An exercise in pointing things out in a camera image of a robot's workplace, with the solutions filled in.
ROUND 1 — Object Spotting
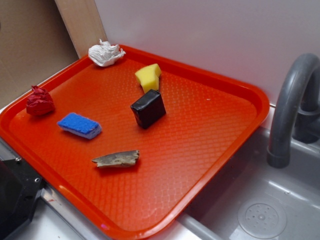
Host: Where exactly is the grey plastic faucet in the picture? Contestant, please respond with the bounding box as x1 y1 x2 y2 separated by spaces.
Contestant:
267 53 320 169

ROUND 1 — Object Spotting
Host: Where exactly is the brown wood piece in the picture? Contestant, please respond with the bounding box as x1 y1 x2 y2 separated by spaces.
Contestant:
91 150 140 169

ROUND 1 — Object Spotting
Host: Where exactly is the light wooden board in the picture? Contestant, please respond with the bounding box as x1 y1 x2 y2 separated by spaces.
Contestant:
55 0 108 58

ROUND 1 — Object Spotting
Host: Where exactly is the crumpled red paper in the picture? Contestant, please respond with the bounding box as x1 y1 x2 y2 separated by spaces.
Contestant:
26 85 56 116

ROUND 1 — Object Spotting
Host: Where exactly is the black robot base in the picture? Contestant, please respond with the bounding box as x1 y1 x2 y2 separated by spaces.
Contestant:
0 157 44 240

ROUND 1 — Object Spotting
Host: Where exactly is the black box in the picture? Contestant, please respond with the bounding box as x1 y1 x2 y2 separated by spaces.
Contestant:
130 89 166 129

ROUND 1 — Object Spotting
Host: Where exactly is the yellow sponge piece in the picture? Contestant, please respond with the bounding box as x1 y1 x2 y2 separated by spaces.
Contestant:
135 63 162 93

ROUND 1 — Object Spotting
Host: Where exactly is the grey toy sink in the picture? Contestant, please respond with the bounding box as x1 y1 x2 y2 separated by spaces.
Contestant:
0 126 320 240

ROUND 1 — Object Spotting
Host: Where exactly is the crumpled white paper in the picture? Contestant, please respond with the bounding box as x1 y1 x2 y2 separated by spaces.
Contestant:
88 39 126 67

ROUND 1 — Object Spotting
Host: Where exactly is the orange plastic tray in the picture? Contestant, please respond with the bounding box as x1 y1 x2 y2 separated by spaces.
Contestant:
0 46 270 240

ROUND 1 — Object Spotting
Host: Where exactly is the blue and white sponge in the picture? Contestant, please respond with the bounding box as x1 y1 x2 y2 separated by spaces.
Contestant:
57 112 102 140

